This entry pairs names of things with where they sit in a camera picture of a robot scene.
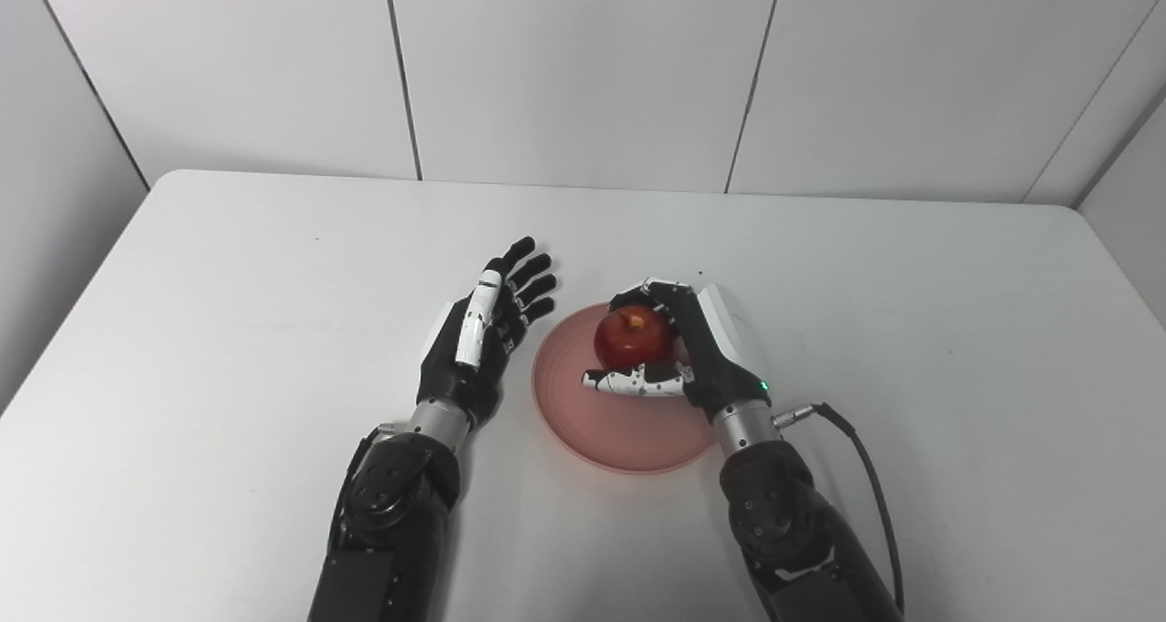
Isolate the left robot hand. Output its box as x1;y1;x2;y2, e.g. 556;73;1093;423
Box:
416;236;558;430

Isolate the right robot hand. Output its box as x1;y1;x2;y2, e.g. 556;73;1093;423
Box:
583;278;773;423

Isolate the red apple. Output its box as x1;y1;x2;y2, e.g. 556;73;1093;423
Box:
594;305;677;373

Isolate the pink plate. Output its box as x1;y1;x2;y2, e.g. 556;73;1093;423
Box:
532;301;721;474

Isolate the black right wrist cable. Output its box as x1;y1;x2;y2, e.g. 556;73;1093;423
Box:
771;402;906;616

